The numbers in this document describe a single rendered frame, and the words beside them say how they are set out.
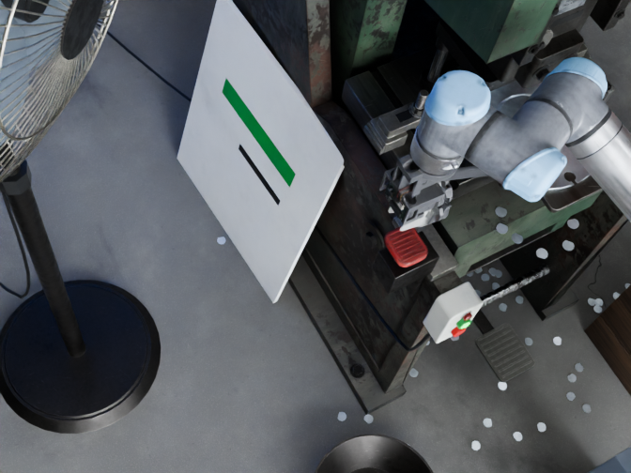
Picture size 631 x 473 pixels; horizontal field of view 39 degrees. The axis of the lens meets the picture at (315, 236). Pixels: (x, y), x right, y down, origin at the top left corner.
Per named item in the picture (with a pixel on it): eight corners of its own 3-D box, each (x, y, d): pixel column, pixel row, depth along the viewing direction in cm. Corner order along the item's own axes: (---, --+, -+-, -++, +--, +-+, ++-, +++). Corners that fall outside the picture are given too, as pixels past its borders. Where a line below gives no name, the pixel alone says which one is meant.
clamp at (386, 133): (453, 123, 172) (467, 91, 163) (379, 155, 167) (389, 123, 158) (436, 100, 174) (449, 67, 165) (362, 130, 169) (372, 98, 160)
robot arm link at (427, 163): (451, 108, 125) (482, 153, 122) (443, 126, 129) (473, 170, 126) (405, 126, 122) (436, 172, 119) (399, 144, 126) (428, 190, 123)
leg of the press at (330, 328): (406, 394, 220) (517, 219, 140) (366, 415, 216) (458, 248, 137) (236, 114, 253) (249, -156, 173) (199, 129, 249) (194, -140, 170)
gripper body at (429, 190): (377, 190, 136) (392, 146, 126) (424, 170, 139) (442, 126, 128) (402, 230, 134) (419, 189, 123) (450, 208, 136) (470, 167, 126)
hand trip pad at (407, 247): (423, 271, 159) (432, 252, 152) (394, 285, 157) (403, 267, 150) (402, 240, 161) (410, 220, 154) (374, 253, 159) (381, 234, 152)
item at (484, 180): (602, 131, 182) (614, 114, 177) (419, 216, 168) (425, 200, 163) (518, 26, 193) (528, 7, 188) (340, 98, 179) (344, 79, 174)
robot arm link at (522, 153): (591, 129, 114) (519, 83, 116) (546, 187, 109) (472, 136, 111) (569, 163, 121) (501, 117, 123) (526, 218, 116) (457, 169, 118)
